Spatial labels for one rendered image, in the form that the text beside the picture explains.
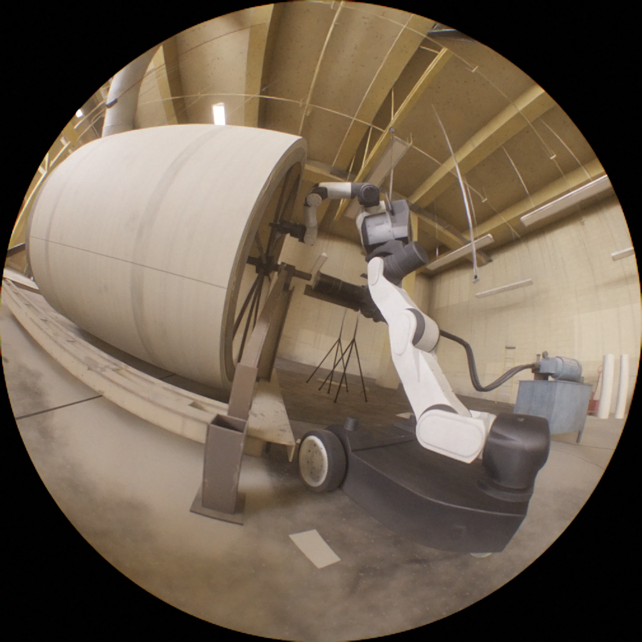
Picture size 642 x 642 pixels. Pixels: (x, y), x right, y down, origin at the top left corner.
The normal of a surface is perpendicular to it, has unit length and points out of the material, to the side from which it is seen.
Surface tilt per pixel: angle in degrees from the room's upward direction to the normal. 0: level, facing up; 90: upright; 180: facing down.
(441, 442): 90
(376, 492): 90
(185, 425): 90
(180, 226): 108
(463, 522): 90
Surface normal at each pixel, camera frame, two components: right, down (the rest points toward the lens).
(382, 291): -0.65, -0.01
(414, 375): -0.80, 0.13
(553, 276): -0.94, -0.26
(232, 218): 0.18, 0.10
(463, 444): -0.83, -0.29
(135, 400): 0.24, -0.11
